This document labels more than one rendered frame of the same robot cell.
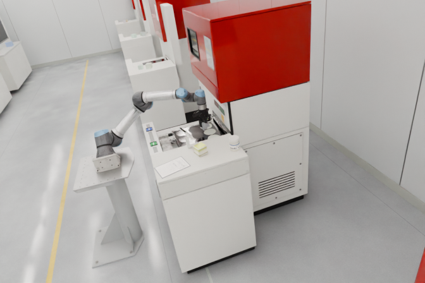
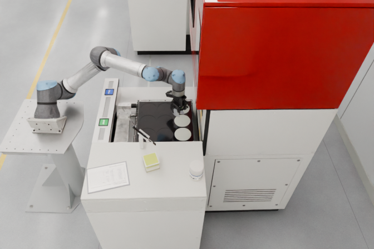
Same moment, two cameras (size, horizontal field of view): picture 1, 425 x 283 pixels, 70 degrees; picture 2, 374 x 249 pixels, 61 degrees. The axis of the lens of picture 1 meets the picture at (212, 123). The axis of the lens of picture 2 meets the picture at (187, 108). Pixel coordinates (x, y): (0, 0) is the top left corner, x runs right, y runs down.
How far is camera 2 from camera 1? 98 cm
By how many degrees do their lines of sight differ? 20
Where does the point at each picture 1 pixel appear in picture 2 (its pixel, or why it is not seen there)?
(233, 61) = (229, 65)
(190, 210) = (121, 225)
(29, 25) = not seen: outside the picture
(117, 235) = (59, 183)
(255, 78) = (256, 91)
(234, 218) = (175, 237)
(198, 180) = (134, 205)
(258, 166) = (231, 177)
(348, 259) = not seen: outside the picture
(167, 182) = (92, 201)
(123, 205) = (63, 166)
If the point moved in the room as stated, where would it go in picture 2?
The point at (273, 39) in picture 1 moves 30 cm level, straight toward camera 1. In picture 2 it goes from (303, 48) to (287, 91)
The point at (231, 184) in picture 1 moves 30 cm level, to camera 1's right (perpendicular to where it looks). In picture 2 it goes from (177, 214) to (232, 227)
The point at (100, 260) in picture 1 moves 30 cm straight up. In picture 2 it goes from (35, 205) to (22, 187)
